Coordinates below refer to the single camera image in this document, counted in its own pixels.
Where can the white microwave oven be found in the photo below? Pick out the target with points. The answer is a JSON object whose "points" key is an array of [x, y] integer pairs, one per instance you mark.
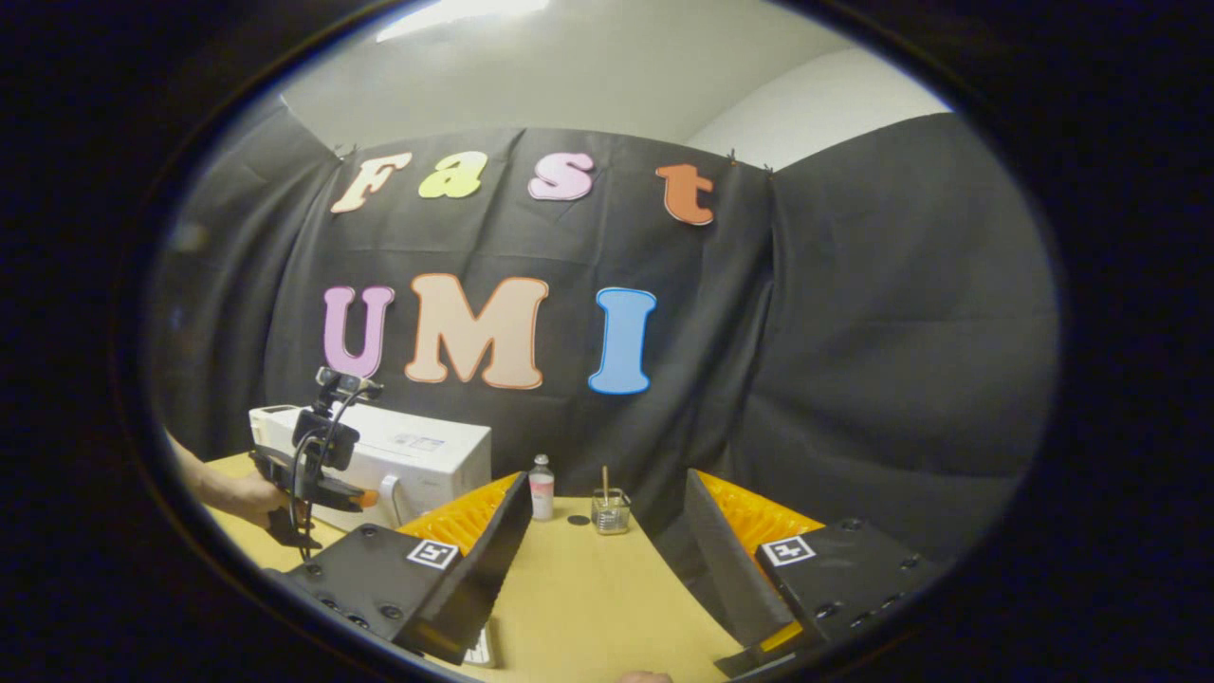
{"points": [[427, 465]]}

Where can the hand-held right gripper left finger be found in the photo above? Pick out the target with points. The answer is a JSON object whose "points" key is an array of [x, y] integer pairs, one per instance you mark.
{"points": [[479, 588]]}

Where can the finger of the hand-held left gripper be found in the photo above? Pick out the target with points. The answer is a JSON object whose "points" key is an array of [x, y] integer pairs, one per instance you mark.
{"points": [[360, 497]]}

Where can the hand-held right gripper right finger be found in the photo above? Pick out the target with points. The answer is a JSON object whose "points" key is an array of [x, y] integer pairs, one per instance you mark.
{"points": [[730, 579]]}

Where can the small pink label bottle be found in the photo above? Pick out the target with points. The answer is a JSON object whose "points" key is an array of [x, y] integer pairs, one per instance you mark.
{"points": [[542, 493]]}

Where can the white plastic tray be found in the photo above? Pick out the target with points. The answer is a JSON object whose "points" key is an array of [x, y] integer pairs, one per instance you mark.
{"points": [[480, 647]]}

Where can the clear glass cup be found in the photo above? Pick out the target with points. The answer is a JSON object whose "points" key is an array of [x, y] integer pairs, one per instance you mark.
{"points": [[612, 517]]}

